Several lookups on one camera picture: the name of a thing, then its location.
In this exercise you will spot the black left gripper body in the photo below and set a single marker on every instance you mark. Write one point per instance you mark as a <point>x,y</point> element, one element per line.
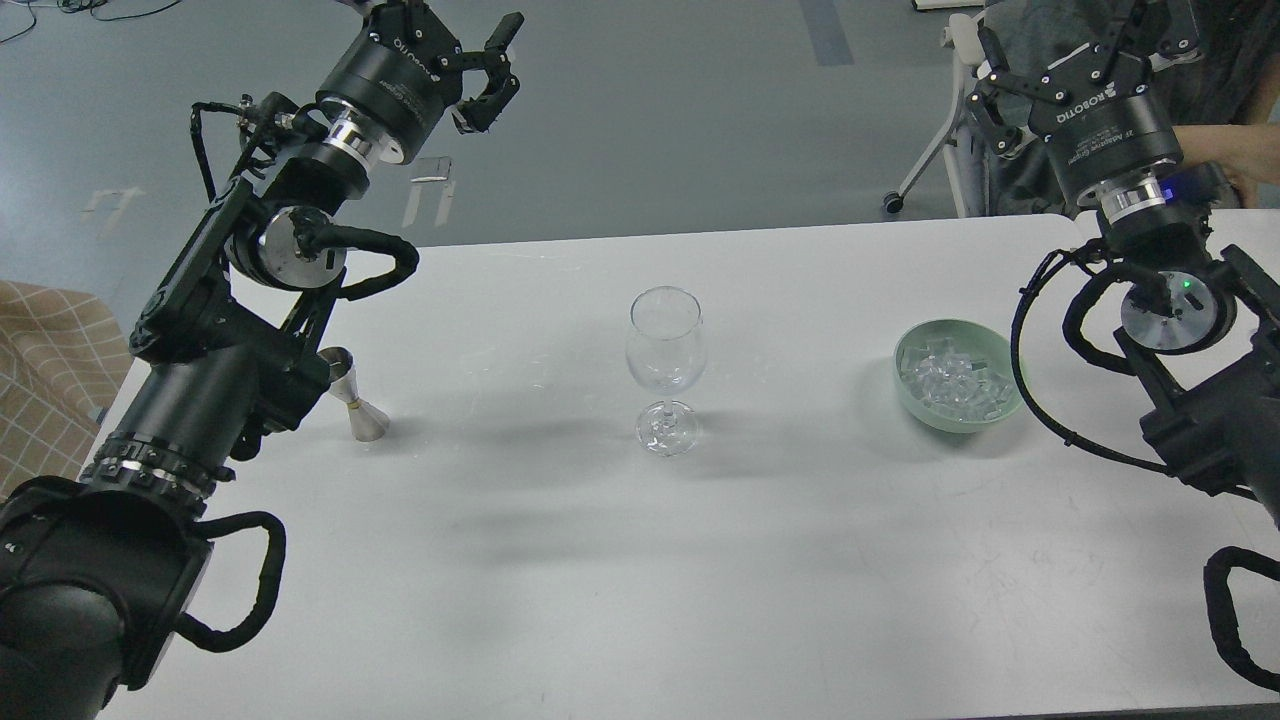
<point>401,72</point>

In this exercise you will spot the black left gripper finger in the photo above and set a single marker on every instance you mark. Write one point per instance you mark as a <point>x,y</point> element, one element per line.
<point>477,114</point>

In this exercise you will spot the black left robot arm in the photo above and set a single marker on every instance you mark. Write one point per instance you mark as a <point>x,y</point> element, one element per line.
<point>101,572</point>

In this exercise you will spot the white office chair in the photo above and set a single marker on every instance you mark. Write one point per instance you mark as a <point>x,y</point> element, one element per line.
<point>956,145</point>

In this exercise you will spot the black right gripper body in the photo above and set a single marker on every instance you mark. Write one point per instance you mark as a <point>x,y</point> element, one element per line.
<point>1112,142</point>

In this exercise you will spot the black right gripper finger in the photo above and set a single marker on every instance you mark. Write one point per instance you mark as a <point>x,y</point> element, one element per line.
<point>994,80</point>
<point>1164,33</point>

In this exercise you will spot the person's bare hand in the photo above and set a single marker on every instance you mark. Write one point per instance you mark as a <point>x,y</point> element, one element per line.
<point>1251,155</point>

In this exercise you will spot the clear wine glass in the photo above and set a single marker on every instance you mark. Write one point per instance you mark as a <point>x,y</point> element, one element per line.
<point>666,355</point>

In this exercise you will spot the dark grey jacket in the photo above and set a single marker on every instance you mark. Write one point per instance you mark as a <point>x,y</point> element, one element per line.
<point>1233,84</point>

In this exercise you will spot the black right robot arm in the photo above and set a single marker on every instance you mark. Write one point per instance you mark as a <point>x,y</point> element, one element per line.
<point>1199,333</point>

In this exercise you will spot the green bowl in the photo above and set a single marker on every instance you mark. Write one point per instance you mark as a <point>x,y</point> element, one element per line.
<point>976,337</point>

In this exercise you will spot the beige checkered cloth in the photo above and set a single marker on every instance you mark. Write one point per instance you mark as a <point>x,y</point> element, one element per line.
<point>63,361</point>

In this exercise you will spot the steel cocktail jigger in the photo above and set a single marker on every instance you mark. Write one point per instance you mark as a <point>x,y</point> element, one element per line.
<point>367,422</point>

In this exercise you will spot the pile of clear ice cubes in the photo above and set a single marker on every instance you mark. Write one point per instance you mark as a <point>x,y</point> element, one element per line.
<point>953,382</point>

